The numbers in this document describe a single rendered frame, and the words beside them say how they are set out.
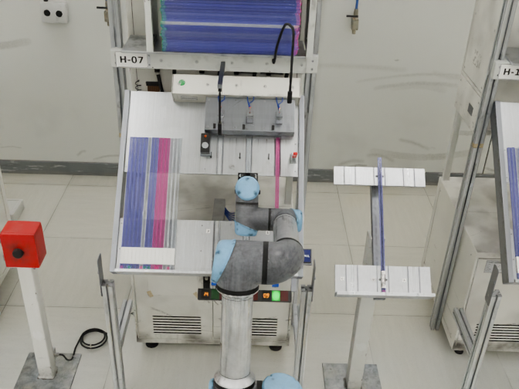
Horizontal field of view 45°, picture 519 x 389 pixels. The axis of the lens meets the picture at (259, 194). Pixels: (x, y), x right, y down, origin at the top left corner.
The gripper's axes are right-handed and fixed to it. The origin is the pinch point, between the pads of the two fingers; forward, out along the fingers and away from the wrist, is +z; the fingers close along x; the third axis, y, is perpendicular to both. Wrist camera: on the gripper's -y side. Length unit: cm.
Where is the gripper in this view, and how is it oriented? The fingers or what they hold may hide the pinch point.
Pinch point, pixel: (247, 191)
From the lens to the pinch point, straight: 235.5
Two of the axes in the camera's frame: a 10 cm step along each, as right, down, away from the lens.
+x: -10.0, -0.3, -0.2
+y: 0.3, -10.0, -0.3
